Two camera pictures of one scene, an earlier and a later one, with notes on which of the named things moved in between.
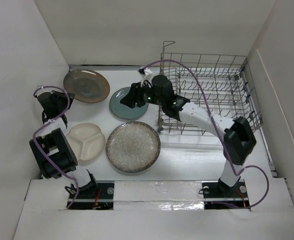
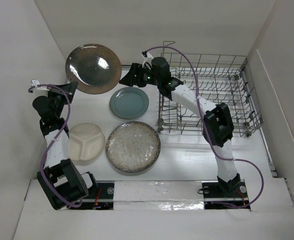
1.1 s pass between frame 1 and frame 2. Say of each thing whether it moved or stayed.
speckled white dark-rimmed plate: stayed
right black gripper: moved
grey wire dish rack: stayed
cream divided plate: stayed
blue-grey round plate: stayed
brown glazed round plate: moved
